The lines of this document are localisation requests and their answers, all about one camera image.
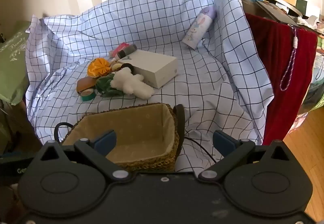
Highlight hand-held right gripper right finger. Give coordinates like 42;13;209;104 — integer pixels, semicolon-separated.
198;130;294;181

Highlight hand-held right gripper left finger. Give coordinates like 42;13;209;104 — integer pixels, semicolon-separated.
35;130;131;181

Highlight lined wicker basket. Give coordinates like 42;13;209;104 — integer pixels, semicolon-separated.
54;103;186;172

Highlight green plush toy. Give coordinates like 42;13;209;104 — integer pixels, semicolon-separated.
96;74;119;96

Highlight white plush toy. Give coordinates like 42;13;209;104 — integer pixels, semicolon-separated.
110;67;155;99

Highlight orange drawstring pouch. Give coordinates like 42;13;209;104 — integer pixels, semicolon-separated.
87;59;112;79

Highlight pink-trimmed white cloth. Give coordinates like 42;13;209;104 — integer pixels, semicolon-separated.
109;43;137;60

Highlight green tape roll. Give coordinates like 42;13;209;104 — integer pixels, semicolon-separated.
81;88;95;102

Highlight brown textured case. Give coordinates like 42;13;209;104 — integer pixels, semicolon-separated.
77;77;98;93

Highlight white cardboard box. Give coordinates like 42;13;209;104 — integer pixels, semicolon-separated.
128;50;178;89

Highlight dark red cloth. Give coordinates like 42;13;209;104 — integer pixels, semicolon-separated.
244;12;318;147

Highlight green printed bag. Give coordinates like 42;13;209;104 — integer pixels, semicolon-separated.
0;20;32;105

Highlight printed bottle with purple cap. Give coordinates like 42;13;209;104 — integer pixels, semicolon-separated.
182;7;216;50

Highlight blue checked bed sheet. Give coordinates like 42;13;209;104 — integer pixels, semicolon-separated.
25;0;275;172

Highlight black cable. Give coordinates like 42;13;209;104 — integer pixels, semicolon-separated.
183;136;218;164

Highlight purple braided cord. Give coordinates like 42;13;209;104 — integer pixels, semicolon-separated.
280;26;300;91

